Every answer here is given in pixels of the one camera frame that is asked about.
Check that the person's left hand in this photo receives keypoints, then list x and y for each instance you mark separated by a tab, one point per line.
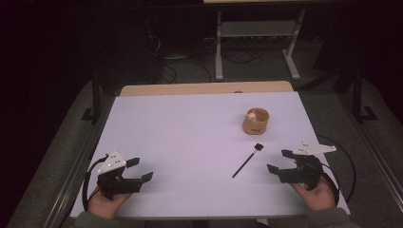
106	205

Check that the black metal stand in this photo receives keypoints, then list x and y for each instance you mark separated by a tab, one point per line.
359	98
95	101

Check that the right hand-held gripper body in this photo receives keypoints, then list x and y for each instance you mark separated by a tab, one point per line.
305	171

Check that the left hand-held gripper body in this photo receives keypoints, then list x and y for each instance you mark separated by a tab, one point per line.
117	182

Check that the brown wooden cup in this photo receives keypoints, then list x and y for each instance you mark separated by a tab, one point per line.
255	125

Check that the person's right hand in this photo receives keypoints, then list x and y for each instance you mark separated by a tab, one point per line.
316	198

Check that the black stick tool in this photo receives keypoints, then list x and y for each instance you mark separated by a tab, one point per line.
247	161

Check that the white metal stand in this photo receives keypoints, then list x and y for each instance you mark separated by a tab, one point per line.
258	30

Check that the wooden table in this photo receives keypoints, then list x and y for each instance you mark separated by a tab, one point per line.
206	88

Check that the grey metal rail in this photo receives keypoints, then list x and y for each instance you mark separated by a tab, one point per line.
74	171
374	152

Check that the small white toy figure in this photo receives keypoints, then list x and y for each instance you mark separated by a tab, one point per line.
251	116

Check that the white table board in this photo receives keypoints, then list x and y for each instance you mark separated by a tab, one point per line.
190	142

